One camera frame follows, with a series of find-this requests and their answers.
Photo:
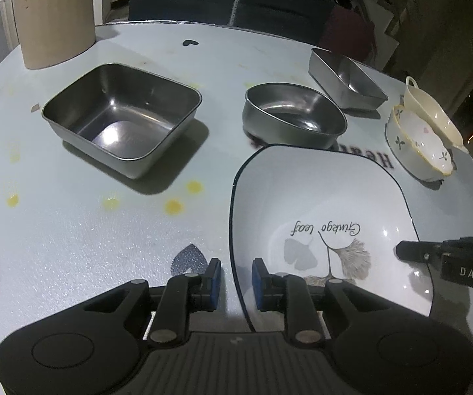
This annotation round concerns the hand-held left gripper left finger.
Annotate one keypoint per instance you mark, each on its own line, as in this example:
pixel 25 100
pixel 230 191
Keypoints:
pixel 216 284

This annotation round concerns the round steel bowl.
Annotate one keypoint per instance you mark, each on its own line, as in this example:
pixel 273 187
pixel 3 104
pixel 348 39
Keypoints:
pixel 294 119

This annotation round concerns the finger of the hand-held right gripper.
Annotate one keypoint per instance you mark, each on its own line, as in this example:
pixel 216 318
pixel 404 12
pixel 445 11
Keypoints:
pixel 413 250

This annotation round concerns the large square steel container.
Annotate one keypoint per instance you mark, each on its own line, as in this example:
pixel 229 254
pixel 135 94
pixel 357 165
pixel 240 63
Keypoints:
pixel 129 111

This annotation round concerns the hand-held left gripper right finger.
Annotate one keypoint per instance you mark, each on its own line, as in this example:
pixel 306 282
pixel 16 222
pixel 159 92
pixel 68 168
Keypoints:
pixel 257 284

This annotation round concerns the small rectangular steel container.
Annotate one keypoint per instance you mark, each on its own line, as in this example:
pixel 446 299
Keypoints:
pixel 351 78

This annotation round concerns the white leaf print plate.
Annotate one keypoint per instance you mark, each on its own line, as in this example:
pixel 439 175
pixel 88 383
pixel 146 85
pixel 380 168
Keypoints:
pixel 323 197

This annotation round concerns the beige cylindrical bin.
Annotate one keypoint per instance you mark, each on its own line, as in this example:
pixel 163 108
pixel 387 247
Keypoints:
pixel 55 24

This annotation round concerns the scalloped floral ceramic bowl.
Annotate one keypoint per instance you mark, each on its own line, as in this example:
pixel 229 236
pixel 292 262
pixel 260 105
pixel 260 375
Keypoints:
pixel 417 140

